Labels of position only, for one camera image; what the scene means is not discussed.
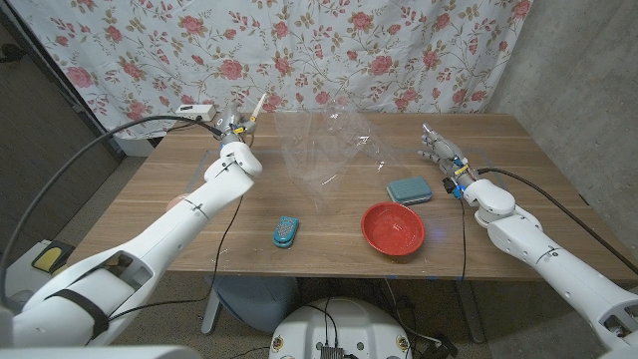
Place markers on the floral print curtain backdrop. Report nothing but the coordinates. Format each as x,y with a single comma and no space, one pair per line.
299,50

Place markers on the grey blue chair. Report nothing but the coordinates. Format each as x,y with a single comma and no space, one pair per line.
254,299

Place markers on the white robot torso base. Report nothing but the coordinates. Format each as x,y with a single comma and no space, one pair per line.
344,329

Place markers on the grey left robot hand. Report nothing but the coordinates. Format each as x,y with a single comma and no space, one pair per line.
234,127

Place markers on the teal sponge block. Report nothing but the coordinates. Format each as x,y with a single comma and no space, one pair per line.
409,190

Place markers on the black power adapter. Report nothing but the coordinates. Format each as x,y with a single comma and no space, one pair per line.
441,349

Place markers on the black yellow foot pedal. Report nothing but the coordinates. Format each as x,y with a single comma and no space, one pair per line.
50,256

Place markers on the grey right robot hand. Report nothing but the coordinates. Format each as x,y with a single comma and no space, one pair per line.
448,157

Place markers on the white power strip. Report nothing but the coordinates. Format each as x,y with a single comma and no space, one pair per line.
195,112

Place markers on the grey table leg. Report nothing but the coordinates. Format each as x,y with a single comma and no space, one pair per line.
471,314

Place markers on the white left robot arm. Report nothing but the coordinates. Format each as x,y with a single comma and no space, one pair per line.
164,239

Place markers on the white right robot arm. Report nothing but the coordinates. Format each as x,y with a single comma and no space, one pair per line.
553,259

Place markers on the red round tray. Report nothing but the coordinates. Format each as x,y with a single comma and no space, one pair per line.
394,229

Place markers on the white floor platform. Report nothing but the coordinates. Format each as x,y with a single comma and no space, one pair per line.
20,269

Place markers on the clear cling film sheet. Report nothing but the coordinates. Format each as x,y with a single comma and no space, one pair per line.
319,149

